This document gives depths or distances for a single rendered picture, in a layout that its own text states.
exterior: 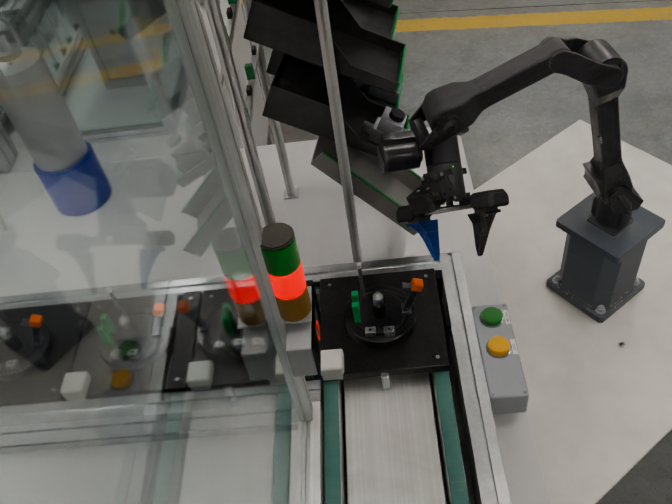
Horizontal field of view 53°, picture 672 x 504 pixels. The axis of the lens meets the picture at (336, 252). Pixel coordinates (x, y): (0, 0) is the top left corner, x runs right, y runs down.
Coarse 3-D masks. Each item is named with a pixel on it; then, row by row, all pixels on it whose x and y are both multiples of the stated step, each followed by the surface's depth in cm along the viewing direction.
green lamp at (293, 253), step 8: (288, 248) 87; (296, 248) 89; (264, 256) 88; (272, 256) 87; (280, 256) 87; (288, 256) 88; (296, 256) 90; (272, 264) 89; (280, 264) 88; (288, 264) 89; (296, 264) 90; (272, 272) 90; (280, 272) 90; (288, 272) 90
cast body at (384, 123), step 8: (384, 112) 128; (392, 112) 127; (400, 112) 128; (376, 120) 131; (384, 120) 127; (392, 120) 127; (400, 120) 127; (368, 128) 131; (376, 128) 129; (384, 128) 128; (392, 128) 128; (400, 128) 127; (376, 136) 130
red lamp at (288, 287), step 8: (296, 272) 91; (272, 280) 91; (280, 280) 91; (288, 280) 91; (296, 280) 92; (304, 280) 94; (272, 288) 93; (280, 288) 92; (288, 288) 92; (296, 288) 93; (304, 288) 94; (280, 296) 93; (288, 296) 93; (296, 296) 94
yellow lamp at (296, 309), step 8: (304, 296) 95; (280, 304) 95; (288, 304) 94; (296, 304) 95; (304, 304) 96; (280, 312) 97; (288, 312) 96; (296, 312) 96; (304, 312) 97; (288, 320) 97; (296, 320) 97
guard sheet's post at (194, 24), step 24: (192, 0) 64; (192, 24) 65; (192, 48) 67; (216, 72) 71; (216, 96) 71; (216, 120) 73; (240, 168) 78; (240, 192) 80; (264, 264) 90; (288, 360) 106; (312, 408) 121
